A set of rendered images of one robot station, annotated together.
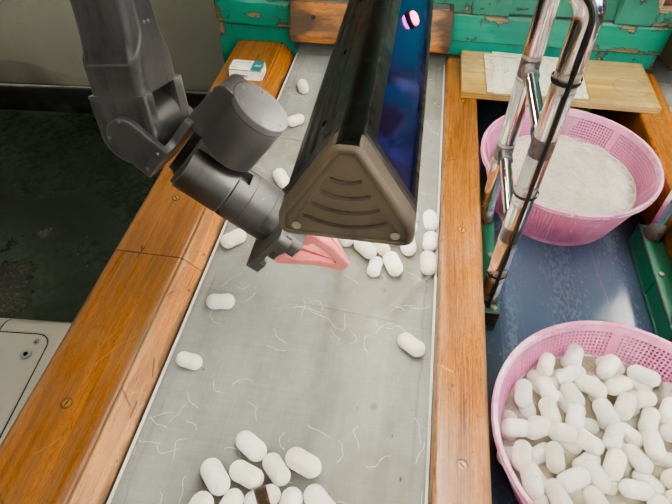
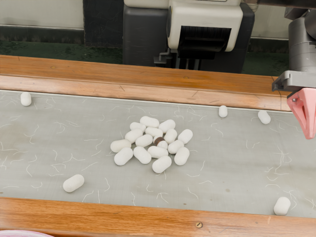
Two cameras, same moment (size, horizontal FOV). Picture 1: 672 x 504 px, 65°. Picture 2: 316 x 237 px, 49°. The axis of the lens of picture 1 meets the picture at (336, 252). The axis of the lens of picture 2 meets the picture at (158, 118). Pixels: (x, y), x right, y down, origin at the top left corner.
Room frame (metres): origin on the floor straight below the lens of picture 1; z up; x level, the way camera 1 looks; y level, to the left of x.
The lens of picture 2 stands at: (0.06, -0.40, 1.16)
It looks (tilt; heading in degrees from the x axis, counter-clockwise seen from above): 36 degrees down; 79
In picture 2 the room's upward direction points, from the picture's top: 5 degrees clockwise
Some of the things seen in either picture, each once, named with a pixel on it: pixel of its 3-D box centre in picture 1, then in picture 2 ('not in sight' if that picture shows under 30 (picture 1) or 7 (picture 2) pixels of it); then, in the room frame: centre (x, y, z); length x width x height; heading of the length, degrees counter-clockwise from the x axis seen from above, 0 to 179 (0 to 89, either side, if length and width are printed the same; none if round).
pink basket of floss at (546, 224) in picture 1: (560, 179); not in sight; (0.64, -0.36, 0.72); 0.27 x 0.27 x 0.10
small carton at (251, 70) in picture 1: (247, 70); not in sight; (0.88, 0.16, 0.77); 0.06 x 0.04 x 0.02; 81
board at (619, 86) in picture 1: (553, 80); not in sight; (0.86, -0.39, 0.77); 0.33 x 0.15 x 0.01; 81
